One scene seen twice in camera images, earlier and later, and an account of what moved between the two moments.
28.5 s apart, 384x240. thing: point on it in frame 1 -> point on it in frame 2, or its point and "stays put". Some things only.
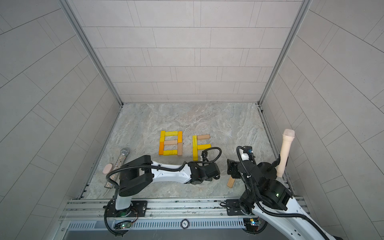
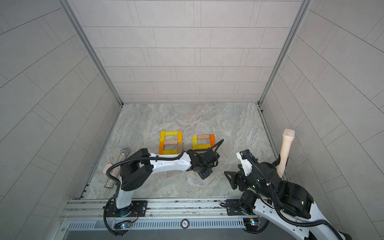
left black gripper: [211, 178] -> [207, 174]
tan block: [179, 149] stays put
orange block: [161, 148] stays put
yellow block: [170, 152] stays put
